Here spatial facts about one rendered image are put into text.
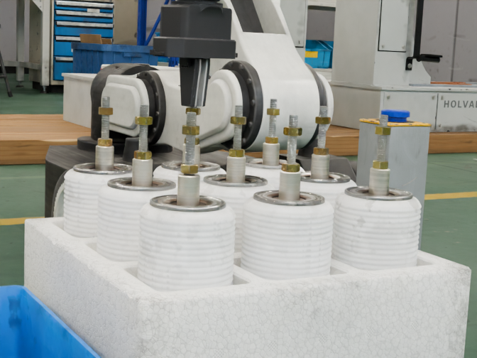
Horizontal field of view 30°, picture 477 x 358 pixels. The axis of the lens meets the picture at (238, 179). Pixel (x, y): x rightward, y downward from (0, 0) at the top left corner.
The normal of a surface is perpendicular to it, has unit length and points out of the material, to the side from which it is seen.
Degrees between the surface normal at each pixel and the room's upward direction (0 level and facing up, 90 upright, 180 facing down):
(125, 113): 90
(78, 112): 90
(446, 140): 90
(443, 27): 90
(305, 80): 51
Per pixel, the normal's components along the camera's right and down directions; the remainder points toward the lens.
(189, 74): -0.68, 0.08
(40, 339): -0.87, 0.00
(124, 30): 0.49, 0.15
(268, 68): 0.33, -0.69
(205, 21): 0.73, 0.14
